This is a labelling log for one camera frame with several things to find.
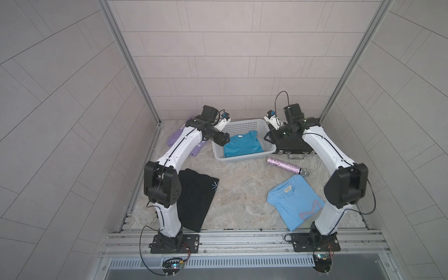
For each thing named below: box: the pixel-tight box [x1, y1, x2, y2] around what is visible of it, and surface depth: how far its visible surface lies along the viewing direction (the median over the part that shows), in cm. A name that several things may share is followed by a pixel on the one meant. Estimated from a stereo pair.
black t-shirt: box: [177, 168, 220, 233], surface depth 88 cm
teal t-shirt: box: [223, 130, 265, 159], surface depth 104 cm
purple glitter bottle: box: [266, 156, 310, 177], surface depth 93 cm
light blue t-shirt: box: [267, 174, 326, 232], surface depth 84 cm
